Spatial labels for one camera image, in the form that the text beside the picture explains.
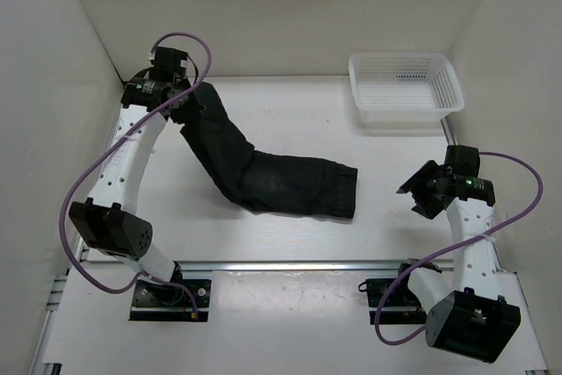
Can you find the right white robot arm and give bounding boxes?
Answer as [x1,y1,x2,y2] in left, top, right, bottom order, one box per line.
[394,146,521,364]

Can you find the front aluminium rail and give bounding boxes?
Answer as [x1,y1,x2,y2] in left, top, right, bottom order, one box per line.
[78,247,501,279]

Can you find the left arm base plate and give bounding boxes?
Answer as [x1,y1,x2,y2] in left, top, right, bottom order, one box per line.
[129,271,212,322]

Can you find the black trousers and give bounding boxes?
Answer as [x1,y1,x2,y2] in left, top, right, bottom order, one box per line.
[172,83,358,220]

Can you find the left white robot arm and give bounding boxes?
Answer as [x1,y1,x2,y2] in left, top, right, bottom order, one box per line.
[62,47,194,305]

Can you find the white perforated plastic basket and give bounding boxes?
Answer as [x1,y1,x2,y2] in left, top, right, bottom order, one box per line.
[349,53,465,127]

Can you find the aluminium rail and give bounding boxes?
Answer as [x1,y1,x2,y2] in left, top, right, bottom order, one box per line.
[440,116,507,273]
[30,80,134,375]
[78,247,501,279]

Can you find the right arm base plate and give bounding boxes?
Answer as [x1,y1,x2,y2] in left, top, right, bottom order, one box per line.
[357,259,427,325]

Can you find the right aluminium rail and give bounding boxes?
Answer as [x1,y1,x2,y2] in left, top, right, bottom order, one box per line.
[440,116,507,273]

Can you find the left aluminium rail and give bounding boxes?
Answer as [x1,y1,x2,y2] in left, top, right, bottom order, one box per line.
[30,80,134,375]

